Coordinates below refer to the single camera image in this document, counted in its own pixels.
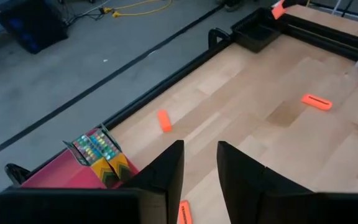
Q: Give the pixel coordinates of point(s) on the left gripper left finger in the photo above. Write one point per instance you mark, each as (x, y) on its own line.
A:
(166, 180)

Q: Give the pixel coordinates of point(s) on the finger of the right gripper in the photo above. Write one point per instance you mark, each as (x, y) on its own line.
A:
(295, 2)

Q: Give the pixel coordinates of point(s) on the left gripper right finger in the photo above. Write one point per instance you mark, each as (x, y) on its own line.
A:
(253, 193)

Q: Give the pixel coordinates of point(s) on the orange eraser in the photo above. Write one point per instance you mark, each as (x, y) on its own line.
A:
(317, 102)
(164, 120)
(185, 213)
(278, 10)

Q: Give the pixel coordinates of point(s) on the black plastic basket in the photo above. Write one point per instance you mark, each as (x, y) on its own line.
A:
(256, 31)

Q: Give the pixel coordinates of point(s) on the pink plastic tray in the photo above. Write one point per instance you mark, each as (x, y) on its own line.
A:
(64, 174)

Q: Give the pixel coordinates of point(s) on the black equipment case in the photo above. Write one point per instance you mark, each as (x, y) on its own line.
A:
(26, 28)

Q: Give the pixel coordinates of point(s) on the black frame clamp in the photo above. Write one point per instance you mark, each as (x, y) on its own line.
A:
(15, 174)
(217, 34)

